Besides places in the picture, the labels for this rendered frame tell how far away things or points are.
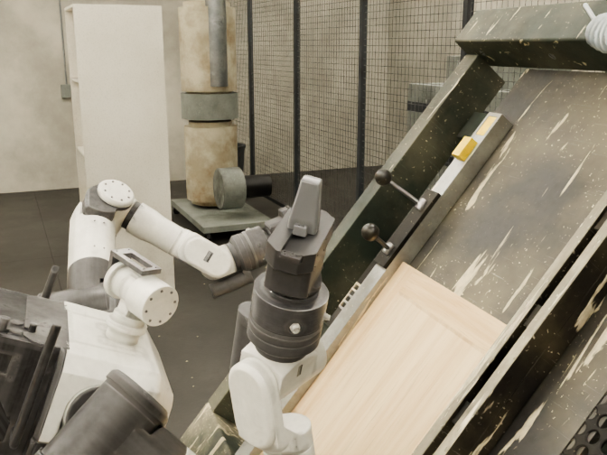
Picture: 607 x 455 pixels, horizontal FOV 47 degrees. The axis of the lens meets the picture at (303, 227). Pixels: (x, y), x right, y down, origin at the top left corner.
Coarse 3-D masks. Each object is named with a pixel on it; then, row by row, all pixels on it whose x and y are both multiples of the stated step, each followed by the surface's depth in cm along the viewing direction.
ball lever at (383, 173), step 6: (378, 174) 153; (384, 174) 153; (390, 174) 154; (378, 180) 153; (384, 180) 153; (390, 180) 154; (396, 186) 154; (402, 192) 154; (408, 198) 154; (414, 198) 153; (420, 204) 153
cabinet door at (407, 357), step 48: (384, 288) 152; (432, 288) 139; (384, 336) 142; (432, 336) 131; (480, 336) 121; (336, 384) 146; (384, 384) 134; (432, 384) 124; (336, 432) 136; (384, 432) 126
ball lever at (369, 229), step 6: (366, 228) 144; (372, 228) 143; (366, 234) 144; (372, 234) 143; (378, 234) 144; (372, 240) 144; (378, 240) 148; (384, 246) 151; (390, 246) 152; (384, 252) 153
